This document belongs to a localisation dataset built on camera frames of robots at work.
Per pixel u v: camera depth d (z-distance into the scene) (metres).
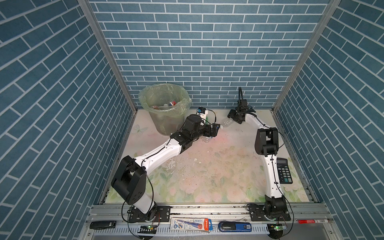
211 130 0.72
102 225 0.67
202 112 0.70
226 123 1.10
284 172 0.87
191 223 0.70
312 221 0.71
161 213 0.74
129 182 0.43
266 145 0.68
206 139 0.99
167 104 1.06
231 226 0.66
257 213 0.74
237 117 0.89
